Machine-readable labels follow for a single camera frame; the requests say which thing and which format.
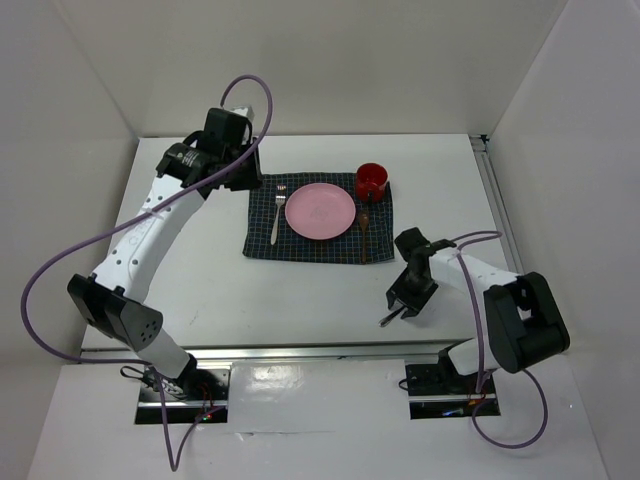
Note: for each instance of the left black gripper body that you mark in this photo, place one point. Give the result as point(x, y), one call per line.
point(237, 178)

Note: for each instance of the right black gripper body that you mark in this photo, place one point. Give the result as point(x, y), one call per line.
point(413, 291)

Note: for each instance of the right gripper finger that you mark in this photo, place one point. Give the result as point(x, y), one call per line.
point(412, 310)
point(393, 299)

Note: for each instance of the silver table knife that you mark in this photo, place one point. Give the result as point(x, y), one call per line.
point(390, 317)

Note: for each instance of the silver fork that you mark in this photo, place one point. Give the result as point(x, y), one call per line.
point(280, 200)

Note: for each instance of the dark checked cloth napkin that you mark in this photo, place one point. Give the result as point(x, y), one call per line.
point(290, 246)

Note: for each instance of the pink plastic plate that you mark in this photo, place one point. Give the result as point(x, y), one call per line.
point(320, 211)

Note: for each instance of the brown wooden spoon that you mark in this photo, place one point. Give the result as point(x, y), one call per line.
point(363, 222)

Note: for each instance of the red mug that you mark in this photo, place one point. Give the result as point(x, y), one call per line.
point(371, 182)

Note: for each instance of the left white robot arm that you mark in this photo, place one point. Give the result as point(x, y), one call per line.
point(112, 298)

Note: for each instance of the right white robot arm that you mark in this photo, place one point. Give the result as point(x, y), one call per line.
point(517, 321)

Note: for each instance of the aluminium rail front edge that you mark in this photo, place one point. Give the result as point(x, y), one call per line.
point(313, 350)

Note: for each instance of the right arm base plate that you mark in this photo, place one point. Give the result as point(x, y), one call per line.
point(432, 394)

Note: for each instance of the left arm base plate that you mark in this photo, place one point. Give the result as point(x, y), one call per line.
point(207, 401)

